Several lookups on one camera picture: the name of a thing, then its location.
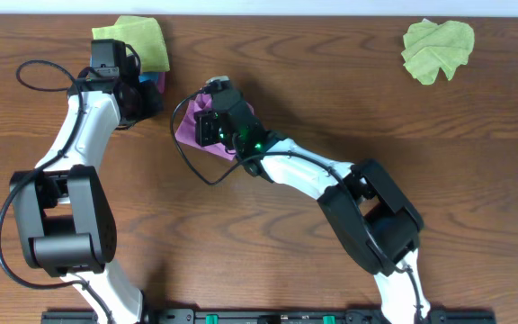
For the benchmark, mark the folded lime green cloth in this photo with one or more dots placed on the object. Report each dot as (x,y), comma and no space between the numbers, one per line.
(144,35)

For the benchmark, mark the purple microfiber cloth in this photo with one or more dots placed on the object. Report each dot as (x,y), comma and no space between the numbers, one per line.
(186,132)

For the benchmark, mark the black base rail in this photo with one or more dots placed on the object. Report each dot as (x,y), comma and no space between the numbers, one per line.
(357,316)

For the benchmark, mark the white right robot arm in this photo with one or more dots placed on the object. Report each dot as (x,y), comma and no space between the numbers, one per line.
(376,224)

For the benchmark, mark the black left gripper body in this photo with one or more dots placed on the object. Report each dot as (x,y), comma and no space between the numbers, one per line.
(147,100)

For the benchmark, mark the folded blue cloth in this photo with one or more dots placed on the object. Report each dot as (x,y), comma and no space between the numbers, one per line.
(144,76)

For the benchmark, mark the crumpled lime green cloth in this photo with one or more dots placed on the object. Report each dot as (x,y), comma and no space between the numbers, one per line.
(431,47)

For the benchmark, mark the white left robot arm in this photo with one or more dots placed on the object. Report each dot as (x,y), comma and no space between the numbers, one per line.
(65,222)

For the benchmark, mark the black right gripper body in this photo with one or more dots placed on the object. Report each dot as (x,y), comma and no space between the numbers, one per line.
(209,130)

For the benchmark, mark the folded purple cloth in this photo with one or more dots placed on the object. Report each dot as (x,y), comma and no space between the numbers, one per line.
(160,84)

